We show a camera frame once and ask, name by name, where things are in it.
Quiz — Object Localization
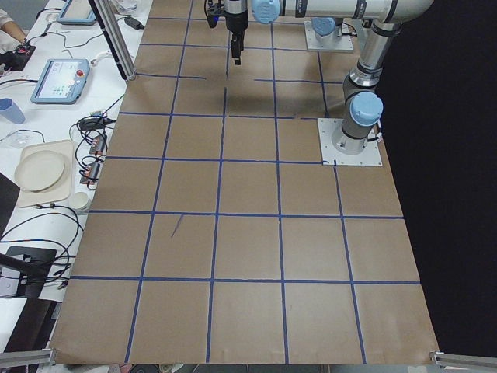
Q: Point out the white paper cup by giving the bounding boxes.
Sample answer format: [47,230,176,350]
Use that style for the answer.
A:
[68,192,92,214]

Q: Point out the teach pendant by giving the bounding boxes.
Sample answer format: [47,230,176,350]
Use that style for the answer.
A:
[57,0,96,26]
[30,58,90,104]

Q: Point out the black power adapter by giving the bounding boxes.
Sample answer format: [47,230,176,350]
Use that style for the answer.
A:
[123,16,144,30]

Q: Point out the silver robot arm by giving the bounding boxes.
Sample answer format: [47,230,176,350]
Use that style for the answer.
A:
[251,0,433,155]
[204,1,343,65]

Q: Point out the beige tray with plate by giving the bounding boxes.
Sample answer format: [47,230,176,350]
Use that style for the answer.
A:
[14,140,75,207]

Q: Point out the aluminium frame post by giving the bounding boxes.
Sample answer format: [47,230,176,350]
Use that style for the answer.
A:
[89,0,136,82]

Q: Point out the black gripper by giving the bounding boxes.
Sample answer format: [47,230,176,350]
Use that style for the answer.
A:
[231,30,245,65]

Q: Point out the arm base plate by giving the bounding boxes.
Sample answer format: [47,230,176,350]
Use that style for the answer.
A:
[317,118,383,166]
[304,21,354,53]

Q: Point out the blue plastic cup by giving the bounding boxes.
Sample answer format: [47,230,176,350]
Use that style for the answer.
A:
[0,98,26,124]

